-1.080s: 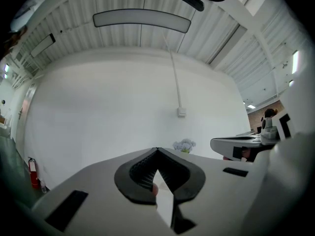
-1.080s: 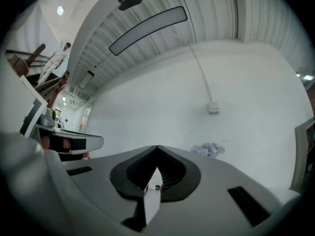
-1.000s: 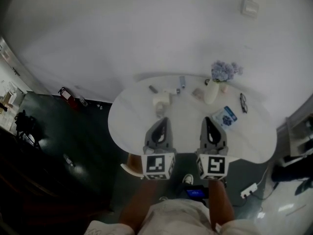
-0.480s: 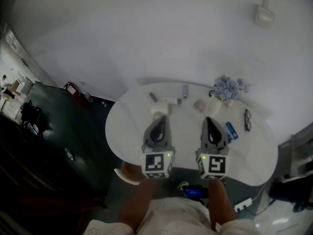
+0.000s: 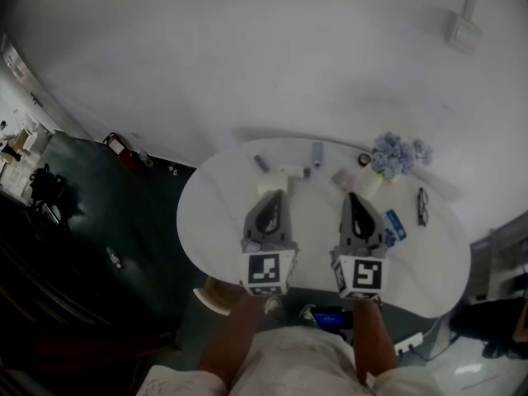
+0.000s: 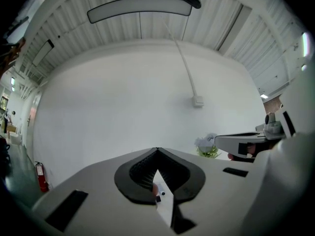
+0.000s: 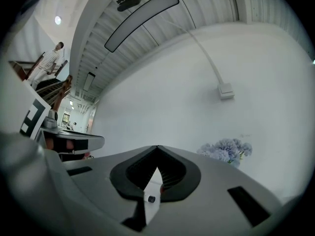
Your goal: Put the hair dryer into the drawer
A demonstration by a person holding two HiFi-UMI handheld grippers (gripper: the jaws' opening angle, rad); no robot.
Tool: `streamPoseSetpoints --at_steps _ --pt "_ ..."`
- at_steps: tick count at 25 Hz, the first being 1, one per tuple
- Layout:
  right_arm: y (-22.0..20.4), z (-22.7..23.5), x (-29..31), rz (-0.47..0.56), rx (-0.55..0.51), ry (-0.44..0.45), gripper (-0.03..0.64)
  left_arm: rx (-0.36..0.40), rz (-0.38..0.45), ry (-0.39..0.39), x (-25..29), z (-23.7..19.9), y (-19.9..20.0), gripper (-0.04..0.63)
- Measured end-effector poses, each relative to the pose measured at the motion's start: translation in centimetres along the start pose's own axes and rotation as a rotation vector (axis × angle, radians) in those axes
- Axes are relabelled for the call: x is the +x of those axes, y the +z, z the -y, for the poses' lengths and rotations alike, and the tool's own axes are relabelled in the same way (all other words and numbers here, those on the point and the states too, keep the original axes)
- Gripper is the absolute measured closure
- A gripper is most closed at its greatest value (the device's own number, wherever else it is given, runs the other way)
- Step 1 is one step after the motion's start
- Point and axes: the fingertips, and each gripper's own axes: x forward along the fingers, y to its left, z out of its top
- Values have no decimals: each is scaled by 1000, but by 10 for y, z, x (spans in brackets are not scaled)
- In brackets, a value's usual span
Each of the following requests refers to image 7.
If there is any short ceiling light panel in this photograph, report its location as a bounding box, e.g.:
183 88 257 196
82 72 96 92

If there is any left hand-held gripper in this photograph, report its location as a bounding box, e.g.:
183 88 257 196
3 62 106 155

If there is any long ceiling light panel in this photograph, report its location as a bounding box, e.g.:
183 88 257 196
104 0 180 53

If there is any dark wooden staircase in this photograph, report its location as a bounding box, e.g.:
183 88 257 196
8 59 73 113

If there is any white wall switch box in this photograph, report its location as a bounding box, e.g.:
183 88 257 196
217 82 235 101

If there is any black head-worn camera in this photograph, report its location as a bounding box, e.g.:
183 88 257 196
102 0 143 12

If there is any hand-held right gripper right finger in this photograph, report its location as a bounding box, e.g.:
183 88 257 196
145 145 291 236

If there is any person's left hand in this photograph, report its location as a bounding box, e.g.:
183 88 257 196
45 137 75 150

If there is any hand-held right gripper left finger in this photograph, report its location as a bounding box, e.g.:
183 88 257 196
45 145 158 236

